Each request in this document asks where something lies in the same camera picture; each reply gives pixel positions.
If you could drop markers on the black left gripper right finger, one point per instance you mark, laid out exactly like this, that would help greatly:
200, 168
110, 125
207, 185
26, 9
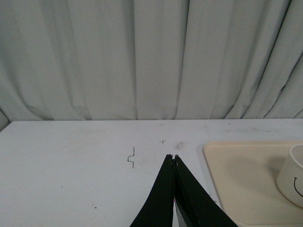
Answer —
197, 208

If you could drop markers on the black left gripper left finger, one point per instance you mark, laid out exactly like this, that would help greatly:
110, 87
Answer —
157, 210

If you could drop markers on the cream mug with black handle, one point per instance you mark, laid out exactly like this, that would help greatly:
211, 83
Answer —
290, 177

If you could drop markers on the beige rectangular tray plate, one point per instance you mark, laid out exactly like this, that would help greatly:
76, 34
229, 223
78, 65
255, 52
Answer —
244, 175

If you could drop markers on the pale grey curtain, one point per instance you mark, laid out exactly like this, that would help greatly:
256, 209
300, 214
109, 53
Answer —
150, 59

